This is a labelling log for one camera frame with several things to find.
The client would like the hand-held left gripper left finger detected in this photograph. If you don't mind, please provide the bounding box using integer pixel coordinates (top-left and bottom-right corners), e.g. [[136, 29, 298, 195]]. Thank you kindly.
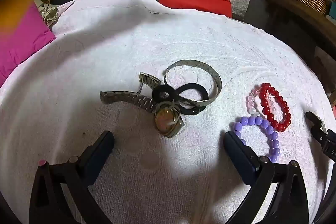
[[29, 130, 115, 224]]

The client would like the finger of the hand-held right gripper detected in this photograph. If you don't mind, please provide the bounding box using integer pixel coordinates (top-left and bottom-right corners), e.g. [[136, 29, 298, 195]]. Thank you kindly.
[[305, 111, 328, 146]]

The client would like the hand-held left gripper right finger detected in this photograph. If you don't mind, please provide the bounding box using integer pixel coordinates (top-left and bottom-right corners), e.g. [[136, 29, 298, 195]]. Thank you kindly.
[[223, 131, 310, 224]]

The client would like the purple bead bracelet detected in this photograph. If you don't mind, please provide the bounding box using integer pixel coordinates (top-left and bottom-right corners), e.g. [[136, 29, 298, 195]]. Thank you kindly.
[[231, 115, 281, 164]]

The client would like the pale pink bead bracelet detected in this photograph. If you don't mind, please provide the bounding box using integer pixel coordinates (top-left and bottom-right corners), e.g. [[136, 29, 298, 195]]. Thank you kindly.
[[246, 86, 279, 117]]

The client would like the red bead bracelet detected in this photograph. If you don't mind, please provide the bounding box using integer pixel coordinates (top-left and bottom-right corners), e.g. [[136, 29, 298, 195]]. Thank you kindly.
[[258, 83, 292, 132]]

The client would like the metal wristwatch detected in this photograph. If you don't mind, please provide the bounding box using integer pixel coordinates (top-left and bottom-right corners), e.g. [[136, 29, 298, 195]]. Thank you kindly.
[[100, 72, 187, 139]]

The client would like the black hair tie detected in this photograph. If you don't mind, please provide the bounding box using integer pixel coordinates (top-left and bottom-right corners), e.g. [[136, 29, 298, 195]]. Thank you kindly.
[[152, 83, 209, 116]]

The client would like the silver bangle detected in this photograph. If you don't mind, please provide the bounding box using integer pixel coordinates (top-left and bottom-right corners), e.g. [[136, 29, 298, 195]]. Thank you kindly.
[[163, 59, 222, 107]]

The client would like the wooden bench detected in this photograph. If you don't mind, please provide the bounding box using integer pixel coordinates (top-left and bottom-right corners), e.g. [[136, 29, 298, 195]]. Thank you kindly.
[[256, 0, 336, 63]]

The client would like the white towel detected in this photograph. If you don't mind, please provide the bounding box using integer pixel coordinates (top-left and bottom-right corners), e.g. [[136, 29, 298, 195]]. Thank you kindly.
[[0, 0, 334, 224]]

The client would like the pink cushion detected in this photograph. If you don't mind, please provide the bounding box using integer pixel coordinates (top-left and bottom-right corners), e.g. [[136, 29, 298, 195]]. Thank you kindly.
[[0, 2, 56, 87]]

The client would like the floral patterned cloth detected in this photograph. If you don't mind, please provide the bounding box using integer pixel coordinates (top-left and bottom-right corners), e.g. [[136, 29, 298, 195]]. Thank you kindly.
[[34, 0, 59, 28]]

